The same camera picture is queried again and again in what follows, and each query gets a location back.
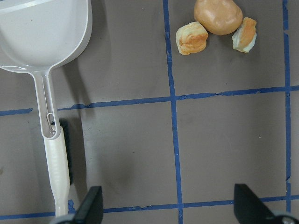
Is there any bread piece near brush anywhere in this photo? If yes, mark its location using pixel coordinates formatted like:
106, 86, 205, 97
176, 21, 208, 56

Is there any round bread roll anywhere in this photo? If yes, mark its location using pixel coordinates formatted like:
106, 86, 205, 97
193, 0, 243, 35

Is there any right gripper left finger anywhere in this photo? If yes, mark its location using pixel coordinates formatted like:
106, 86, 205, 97
74, 186, 103, 224

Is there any beige hand brush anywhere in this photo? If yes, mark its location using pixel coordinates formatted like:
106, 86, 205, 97
44, 119, 73, 217

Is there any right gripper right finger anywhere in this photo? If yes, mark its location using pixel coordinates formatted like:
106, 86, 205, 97
234, 184, 273, 224

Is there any beige plastic dustpan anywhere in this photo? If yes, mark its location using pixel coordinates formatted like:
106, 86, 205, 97
0, 0, 93, 140

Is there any bread piece far side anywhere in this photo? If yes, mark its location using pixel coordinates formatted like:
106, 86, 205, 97
232, 17, 257, 53

